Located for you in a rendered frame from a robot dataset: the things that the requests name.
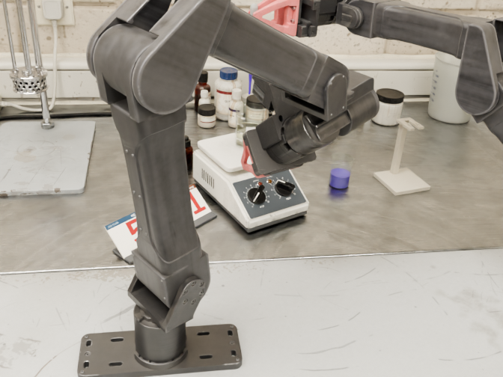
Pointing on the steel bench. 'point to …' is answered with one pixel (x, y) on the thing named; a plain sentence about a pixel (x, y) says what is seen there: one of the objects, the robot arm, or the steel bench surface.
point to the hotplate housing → (204, 165)
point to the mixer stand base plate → (45, 157)
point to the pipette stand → (398, 185)
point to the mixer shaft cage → (20, 75)
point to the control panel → (272, 202)
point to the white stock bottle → (224, 90)
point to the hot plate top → (224, 152)
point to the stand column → (46, 90)
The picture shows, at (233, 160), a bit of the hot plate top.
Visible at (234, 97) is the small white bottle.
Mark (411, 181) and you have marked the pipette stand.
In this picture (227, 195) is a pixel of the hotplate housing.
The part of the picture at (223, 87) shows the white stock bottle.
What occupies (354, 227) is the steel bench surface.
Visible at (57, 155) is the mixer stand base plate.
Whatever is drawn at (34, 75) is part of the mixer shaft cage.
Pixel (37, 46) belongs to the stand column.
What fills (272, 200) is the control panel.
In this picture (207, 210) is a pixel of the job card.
